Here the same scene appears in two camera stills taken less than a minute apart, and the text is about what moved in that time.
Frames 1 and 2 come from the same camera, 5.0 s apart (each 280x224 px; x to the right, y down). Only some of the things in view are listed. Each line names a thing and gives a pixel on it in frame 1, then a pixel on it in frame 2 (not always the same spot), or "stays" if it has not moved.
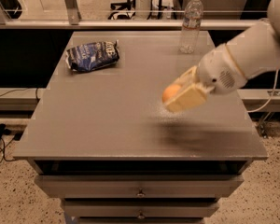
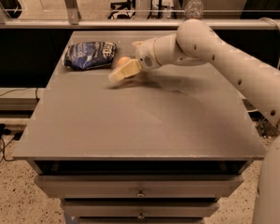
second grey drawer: x=141 y=207 stays
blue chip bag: x=90 y=56 stays
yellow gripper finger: x=189 y=97 → x=130 y=68
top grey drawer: x=139 y=186 stays
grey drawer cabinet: x=100 y=139 stays
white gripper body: x=217 y=69 → x=145 y=55
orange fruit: x=170 y=91 → x=122 y=61
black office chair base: x=123 y=8 stays
